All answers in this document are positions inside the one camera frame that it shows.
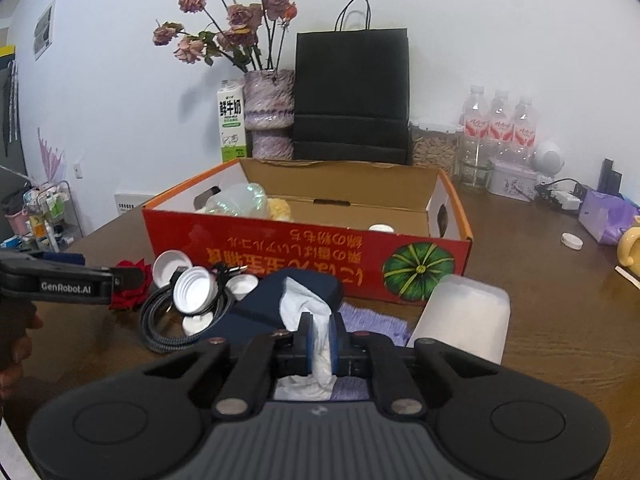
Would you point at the flat white round cap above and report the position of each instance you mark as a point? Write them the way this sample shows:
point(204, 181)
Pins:
point(572, 241)

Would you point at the dried rose bouquet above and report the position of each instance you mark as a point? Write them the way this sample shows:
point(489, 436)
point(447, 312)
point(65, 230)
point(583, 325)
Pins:
point(242, 15)

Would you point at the clear water bottle red label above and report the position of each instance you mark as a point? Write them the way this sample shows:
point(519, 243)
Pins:
point(501, 122)
point(525, 130)
point(476, 120)

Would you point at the white wall outlet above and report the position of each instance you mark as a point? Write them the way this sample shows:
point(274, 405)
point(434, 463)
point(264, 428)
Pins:
point(78, 170)

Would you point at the black paper bag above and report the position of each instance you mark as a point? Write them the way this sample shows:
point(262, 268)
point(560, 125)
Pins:
point(350, 85)

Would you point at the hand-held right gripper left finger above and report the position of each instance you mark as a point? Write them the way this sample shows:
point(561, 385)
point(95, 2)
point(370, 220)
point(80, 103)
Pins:
point(306, 345)

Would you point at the white tin purple print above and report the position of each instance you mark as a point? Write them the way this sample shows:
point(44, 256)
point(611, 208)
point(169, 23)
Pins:
point(512, 180)

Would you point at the dark door panel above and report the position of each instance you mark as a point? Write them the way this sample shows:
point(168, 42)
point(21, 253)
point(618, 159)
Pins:
point(10, 110)

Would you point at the white power strip with plugs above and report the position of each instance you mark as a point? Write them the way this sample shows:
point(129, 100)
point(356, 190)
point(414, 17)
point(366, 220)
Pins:
point(550, 185)

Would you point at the white charger plug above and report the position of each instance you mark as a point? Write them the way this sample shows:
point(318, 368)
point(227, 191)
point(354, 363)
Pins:
point(197, 324)

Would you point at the large white threaded lid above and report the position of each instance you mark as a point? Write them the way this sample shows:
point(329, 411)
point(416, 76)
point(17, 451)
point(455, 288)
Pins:
point(195, 290)

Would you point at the purple marbled vase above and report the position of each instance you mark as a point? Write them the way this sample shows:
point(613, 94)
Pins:
point(267, 110)

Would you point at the white wall vent frame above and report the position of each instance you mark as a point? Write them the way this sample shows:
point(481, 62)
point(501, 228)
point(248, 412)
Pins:
point(44, 30)

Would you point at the clear jar of seeds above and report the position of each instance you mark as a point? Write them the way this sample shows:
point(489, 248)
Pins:
point(432, 150)

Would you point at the white tissue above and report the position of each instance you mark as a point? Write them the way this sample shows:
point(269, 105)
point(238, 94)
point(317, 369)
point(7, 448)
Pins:
point(305, 300)

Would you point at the white green milk carton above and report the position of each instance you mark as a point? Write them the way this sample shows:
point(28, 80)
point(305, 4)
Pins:
point(231, 120)

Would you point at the smooth white bottle cap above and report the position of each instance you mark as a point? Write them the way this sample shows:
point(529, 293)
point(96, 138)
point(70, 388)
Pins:
point(167, 265)

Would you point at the white wall panel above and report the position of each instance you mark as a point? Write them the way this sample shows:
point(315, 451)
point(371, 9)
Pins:
point(132, 204)

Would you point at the purple tissue packet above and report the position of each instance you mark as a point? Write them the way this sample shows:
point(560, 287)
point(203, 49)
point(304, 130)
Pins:
point(607, 217)

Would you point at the yellow plush sponge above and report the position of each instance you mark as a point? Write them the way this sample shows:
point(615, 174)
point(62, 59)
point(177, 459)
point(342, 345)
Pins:
point(279, 209)

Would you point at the black power adapter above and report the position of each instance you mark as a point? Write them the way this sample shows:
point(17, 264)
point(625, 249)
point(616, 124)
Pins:
point(582, 191)

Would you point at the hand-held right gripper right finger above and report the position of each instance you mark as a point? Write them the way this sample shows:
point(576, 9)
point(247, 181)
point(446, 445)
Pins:
point(337, 345)

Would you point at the translucent white plastic container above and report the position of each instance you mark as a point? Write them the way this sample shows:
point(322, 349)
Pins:
point(465, 315)

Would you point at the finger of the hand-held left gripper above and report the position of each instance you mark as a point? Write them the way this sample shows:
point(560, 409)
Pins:
point(65, 258)
point(129, 277)

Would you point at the crushed clear plastic bottle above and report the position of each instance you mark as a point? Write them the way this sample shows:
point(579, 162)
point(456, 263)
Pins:
point(237, 200)

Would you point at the red cardboard box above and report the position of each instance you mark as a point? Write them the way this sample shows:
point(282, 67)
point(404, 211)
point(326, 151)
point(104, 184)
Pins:
point(300, 260)

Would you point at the yellow mug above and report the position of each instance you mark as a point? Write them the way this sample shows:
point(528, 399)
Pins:
point(631, 250)

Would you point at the metal storage rack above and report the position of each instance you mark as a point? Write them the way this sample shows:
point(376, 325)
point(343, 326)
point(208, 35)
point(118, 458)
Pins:
point(45, 215)

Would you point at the black rectangular tube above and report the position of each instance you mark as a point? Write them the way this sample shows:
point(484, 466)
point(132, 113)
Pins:
point(617, 182)
point(607, 175)

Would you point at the white round speaker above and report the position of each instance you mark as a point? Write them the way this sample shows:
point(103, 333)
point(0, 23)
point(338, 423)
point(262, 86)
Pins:
point(547, 157)

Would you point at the dark blue cloth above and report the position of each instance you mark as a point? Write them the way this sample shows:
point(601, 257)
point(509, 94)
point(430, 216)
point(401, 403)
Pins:
point(260, 300)

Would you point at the wooden desktop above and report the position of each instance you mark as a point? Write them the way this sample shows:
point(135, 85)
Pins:
point(550, 310)

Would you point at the person's left hand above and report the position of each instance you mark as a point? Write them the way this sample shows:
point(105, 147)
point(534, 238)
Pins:
point(20, 340)

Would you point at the red fabric rose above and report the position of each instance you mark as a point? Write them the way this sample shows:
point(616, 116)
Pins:
point(131, 295)

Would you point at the clear glass cup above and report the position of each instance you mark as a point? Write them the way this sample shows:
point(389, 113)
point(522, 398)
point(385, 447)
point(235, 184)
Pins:
point(472, 175)

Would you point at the white paper stick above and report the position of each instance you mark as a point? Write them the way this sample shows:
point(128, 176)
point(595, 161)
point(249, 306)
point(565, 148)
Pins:
point(627, 277)

